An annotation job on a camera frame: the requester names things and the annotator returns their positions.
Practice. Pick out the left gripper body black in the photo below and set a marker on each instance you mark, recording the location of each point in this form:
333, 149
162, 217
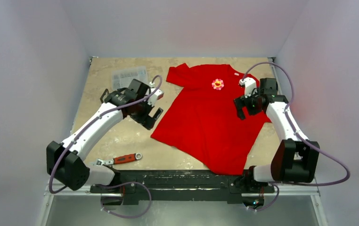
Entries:
142, 111

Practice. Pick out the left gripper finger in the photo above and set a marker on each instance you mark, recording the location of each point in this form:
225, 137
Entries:
148, 122
157, 114

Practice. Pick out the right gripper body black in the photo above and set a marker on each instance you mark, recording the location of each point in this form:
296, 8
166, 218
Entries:
242, 106

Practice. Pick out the pink flower brooch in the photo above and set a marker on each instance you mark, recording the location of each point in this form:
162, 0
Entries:
218, 84

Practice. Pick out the red t-shirt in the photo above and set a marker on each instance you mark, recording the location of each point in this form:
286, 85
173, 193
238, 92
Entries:
203, 122

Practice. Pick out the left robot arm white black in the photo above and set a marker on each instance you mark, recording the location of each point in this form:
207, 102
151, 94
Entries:
65, 159

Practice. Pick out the clear plastic organizer box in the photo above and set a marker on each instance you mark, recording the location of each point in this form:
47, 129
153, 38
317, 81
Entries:
122, 78

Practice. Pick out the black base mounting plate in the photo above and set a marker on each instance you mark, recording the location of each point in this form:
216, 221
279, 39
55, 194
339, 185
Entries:
133, 186

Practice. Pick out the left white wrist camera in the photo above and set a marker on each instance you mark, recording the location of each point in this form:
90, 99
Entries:
158, 94

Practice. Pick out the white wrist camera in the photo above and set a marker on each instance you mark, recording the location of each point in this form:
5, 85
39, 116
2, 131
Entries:
158, 94
250, 86

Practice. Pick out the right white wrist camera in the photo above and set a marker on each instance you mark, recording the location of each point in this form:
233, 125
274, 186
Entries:
250, 86

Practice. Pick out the red handled adjustable wrench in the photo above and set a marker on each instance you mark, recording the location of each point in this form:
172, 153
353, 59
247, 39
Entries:
120, 160

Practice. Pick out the black square frame stand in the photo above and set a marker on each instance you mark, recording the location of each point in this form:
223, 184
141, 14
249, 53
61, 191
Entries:
105, 96

